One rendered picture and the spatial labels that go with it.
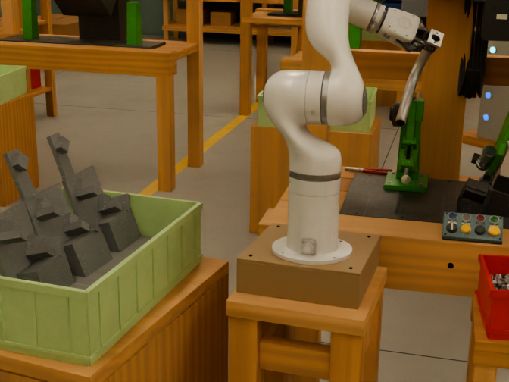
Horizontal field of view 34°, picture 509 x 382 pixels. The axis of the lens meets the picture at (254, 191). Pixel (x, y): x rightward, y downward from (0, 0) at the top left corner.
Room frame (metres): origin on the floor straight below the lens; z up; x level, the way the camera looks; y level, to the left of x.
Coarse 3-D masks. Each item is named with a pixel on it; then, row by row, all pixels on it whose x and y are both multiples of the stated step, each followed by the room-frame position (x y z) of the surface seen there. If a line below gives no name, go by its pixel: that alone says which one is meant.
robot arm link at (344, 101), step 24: (312, 0) 1.95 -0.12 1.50; (336, 0) 1.93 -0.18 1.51; (312, 24) 1.92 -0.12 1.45; (336, 24) 1.91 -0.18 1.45; (336, 48) 1.87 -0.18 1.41; (336, 72) 1.84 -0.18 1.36; (336, 96) 1.80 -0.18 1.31; (360, 96) 1.81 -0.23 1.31; (336, 120) 1.81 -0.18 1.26; (360, 120) 1.83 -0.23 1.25
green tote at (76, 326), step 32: (64, 192) 2.23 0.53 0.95; (160, 224) 2.15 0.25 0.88; (192, 224) 2.07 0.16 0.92; (128, 256) 1.73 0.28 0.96; (160, 256) 1.87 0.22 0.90; (192, 256) 2.06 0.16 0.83; (0, 288) 1.60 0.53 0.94; (32, 288) 1.58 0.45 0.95; (64, 288) 1.56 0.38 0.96; (96, 288) 1.57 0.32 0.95; (128, 288) 1.71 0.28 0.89; (160, 288) 1.87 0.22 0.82; (0, 320) 1.61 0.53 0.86; (32, 320) 1.59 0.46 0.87; (64, 320) 1.56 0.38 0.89; (96, 320) 1.58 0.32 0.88; (128, 320) 1.71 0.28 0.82; (32, 352) 1.59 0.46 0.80; (64, 352) 1.56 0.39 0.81; (96, 352) 1.56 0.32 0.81
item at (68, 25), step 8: (40, 16) 11.40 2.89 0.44; (56, 16) 11.43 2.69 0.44; (64, 16) 11.44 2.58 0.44; (72, 16) 11.46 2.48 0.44; (56, 24) 10.50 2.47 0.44; (64, 24) 10.49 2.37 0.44; (72, 24) 10.63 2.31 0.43; (40, 32) 10.55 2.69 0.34; (56, 32) 10.50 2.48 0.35; (64, 32) 10.48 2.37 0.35; (72, 32) 10.62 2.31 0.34
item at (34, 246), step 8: (8, 224) 1.74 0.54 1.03; (0, 232) 1.73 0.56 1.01; (8, 232) 1.72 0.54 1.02; (16, 232) 1.72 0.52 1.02; (24, 232) 1.72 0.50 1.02; (0, 240) 1.72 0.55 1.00; (8, 240) 1.72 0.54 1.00; (16, 240) 1.72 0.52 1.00; (24, 240) 1.72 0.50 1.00; (32, 240) 1.81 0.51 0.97; (40, 240) 1.83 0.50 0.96; (32, 248) 1.79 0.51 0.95; (40, 248) 1.79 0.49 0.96; (48, 248) 1.79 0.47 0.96; (32, 256) 1.79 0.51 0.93; (40, 256) 1.79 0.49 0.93; (48, 256) 1.79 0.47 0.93
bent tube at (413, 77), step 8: (432, 32) 2.43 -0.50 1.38; (432, 40) 2.41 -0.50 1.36; (440, 40) 2.41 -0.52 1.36; (424, 56) 2.45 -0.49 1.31; (416, 64) 2.47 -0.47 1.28; (424, 64) 2.47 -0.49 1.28; (416, 72) 2.47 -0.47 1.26; (408, 80) 2.46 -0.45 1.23; (416, 80) 2.46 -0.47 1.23; (408, 88) 2.43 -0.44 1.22; (408, 96) 2.40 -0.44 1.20; (400, 104) 2.39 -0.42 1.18; (408, 104) 2.38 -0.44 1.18; (400, 112) 2.35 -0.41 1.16; (408, 112) 2.36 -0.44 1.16; (400, 120) 2.36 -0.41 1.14
